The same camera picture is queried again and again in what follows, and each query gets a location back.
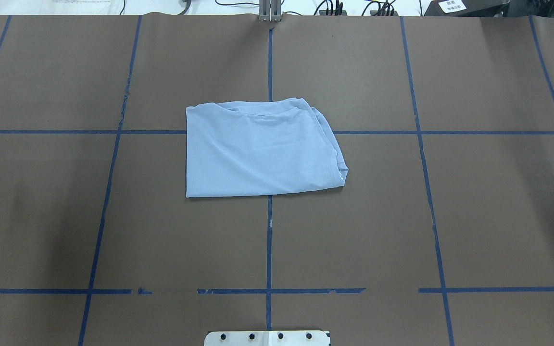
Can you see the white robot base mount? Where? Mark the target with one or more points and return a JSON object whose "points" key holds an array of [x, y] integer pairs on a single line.
{"points": [[268, 338]]}

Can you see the light blue t-shirt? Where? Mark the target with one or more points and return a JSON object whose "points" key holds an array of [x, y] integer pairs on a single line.
{"points": [[254, 148]]}

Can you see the aluminium frame post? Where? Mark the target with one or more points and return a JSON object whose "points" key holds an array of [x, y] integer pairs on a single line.
{"points": [[270, 10]]}

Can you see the black box with label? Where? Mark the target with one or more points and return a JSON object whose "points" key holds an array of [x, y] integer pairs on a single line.
{"points": [[466, 8]]}

